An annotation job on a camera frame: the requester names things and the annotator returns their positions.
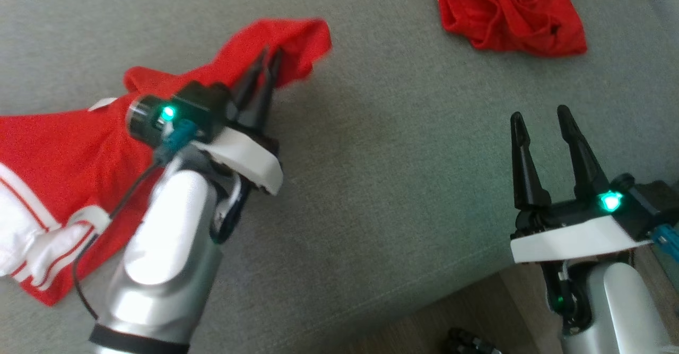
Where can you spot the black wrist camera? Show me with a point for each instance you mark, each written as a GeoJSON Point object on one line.
{"type": "Point", "coordinates": [199, 107]}
{"type": "Point", "coordinates": [647, 205]}

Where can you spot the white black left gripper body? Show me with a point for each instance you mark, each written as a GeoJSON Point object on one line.
{"type": "Point", "coordinates": [244, 152]}

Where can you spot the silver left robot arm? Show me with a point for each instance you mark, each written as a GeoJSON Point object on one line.
{"type": "Point", "coordinates": [170, 237]}

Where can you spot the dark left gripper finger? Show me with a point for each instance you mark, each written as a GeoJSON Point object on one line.
{"type": "Point", "coordinates": [267, 99]}
{"type": "Point", "coordinates": [248, 91]}

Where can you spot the red jersey with white sleeves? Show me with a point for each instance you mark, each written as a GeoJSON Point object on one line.
{"type": "Point", "coordinates": [69, 147]}

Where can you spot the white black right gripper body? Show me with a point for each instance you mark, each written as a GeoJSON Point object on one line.
{"type": "Point", "coordinates": [573, 240]}

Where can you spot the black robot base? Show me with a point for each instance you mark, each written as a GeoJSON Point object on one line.
{"type": "Point", "coordinates": [467, 343]}

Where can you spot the red shorts with white stripe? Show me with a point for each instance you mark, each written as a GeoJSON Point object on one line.
{"type": "Point", "coordinates": [509, 14]}

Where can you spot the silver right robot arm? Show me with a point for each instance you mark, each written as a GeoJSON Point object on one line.
{"type": "Point", "coordinates": [615, 311]}

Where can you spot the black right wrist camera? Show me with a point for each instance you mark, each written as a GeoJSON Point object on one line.
{"type": "Point", "coordinates": [647, 205]}

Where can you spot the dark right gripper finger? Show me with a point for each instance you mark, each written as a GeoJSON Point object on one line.
{"type": "Point", "coordinates": [583, 157]}
{"type": "Point", "coordinates": [526, 173]}

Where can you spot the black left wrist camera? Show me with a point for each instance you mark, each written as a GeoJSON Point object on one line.
{"type": "Point", "coordinates": [199, 107]}

